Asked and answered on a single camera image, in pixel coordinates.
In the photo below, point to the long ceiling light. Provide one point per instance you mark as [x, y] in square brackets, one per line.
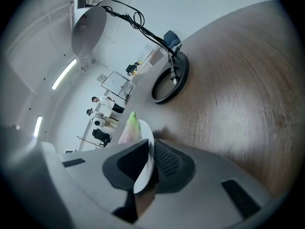
[64, 74]
[37, 126]

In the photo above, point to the black desk lamp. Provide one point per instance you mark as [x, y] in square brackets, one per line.
[88, 30]

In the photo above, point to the green and pink object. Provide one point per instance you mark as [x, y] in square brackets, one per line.
[131, 130]

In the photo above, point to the white round plate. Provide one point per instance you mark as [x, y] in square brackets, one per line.
[145, 175]

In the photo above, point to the small cloth covered table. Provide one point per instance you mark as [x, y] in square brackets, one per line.
[145, 68]

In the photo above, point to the blue chair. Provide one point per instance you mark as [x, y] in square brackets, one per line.
[170, 38]

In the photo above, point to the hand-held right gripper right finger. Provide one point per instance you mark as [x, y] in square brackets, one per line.
[174, 168]

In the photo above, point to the white round backpack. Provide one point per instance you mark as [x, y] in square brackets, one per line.
[98, 122]

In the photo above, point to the black office chair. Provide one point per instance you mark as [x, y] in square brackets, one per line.
[130, 69]
[100, 136]

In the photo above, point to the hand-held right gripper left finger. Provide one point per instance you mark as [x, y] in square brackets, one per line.
[124, 168]

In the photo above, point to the small wall poster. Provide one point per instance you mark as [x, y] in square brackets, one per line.
[102, 77]

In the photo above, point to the black framed whiteboard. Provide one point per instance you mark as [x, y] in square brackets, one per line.
[114, 82]

